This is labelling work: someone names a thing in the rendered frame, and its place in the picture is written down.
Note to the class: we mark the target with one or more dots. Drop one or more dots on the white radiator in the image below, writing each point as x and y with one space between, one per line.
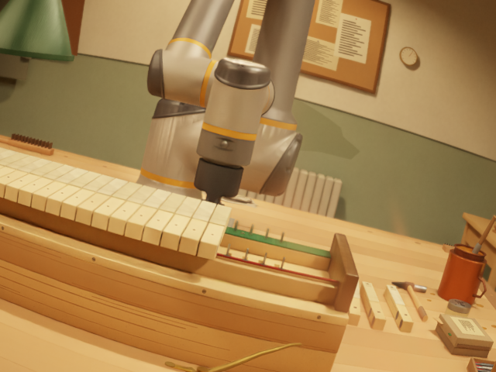
314 191

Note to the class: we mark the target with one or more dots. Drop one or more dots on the orange metal pot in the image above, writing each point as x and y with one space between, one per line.
459 277

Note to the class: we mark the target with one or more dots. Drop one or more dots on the wooden side table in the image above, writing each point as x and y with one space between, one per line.
474 230

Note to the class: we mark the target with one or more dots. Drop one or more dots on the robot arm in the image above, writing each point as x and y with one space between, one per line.
232 100

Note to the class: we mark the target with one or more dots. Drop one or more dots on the cardboard box with label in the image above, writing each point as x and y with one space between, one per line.
463 335

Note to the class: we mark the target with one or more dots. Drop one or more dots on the small wooden parts box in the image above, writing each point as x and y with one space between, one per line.
482 366

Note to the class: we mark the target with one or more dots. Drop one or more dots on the grey round tin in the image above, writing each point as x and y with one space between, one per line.
458 306

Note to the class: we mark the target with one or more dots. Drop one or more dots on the wooden reed organ body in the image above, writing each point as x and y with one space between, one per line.
155 294

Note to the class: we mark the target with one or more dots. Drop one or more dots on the round wall clock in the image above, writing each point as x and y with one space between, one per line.
409 56

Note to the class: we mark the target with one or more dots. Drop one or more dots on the cork notice board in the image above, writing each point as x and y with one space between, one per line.
348 38

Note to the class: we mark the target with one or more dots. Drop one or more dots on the brass rod tool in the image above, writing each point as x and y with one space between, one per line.
248 355

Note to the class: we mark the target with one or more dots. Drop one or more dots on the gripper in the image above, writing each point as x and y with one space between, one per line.
218 176

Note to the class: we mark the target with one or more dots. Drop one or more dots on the green lamp shade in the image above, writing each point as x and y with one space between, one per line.
31 31

